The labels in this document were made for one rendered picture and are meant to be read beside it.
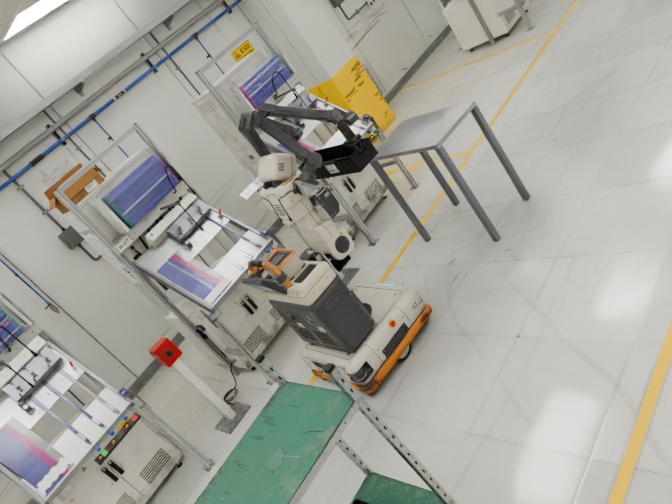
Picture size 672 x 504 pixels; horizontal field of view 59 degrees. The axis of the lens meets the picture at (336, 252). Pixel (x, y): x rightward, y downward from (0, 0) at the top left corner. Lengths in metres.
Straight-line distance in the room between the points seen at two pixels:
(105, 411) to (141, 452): 0.52
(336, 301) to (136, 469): 1.86
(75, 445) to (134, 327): 2.23
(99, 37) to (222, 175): 1.74
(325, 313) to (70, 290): 3.08
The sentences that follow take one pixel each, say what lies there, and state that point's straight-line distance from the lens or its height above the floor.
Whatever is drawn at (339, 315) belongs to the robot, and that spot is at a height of 0.53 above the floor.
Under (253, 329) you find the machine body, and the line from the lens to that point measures 4.61.
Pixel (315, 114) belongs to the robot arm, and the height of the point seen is 1.42.
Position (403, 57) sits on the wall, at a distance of 8.66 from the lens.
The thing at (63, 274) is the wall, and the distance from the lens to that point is 5.79.
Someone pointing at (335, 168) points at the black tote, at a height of 1.07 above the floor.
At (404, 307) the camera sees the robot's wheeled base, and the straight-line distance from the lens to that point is 3.54.
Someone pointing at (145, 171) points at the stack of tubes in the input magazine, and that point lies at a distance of 4.48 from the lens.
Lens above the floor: 2.08
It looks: 23 degrees down
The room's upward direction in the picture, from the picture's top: 38 degrees counter-clockwise
